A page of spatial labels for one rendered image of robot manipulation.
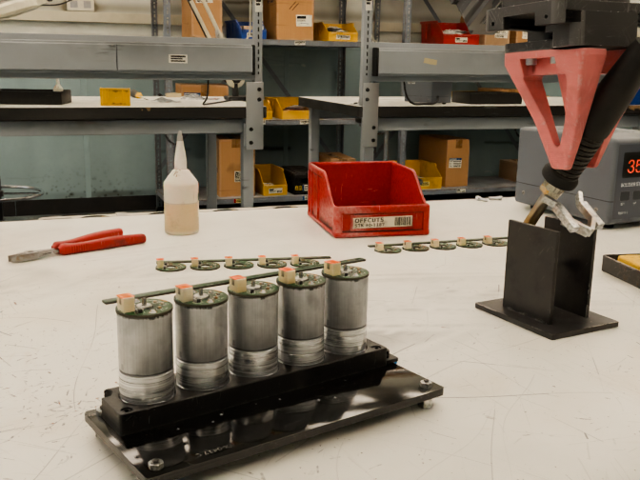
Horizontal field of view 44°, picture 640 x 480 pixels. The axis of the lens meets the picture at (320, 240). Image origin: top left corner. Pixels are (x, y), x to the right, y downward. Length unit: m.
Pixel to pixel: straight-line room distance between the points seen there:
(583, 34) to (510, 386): 0.20
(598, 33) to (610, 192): 0.39
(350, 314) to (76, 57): 2.33
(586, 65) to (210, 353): 0.27
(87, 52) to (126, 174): 2.26
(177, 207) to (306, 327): 0.40
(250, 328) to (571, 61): 0.25
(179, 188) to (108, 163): 4.10
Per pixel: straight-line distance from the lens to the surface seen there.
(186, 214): 0.78
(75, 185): 4.87
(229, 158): 4.54
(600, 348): 0.52
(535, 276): 0.54
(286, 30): 4.61
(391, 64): 2.96
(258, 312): 0.38
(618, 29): 0.51
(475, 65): 3.13
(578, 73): 0.49
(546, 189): 0.55
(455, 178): 5.12
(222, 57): 2.75
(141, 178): 4.90
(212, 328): 0.36
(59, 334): 0.52
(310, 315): 0.39
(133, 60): 2.70
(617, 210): 0.88
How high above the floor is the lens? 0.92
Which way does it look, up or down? 13 degrees down
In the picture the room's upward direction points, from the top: 1 degrees clockwise
